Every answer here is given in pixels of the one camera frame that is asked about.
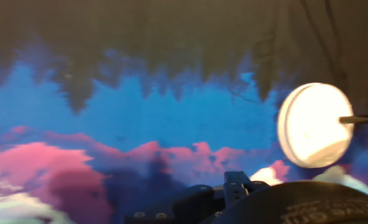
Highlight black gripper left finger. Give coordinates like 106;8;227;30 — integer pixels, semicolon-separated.
124;184;216;224

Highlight blue landscape print mat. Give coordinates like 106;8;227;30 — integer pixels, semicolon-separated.
0;0;368;224

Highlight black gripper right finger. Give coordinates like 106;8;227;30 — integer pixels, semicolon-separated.
223;170;269;208

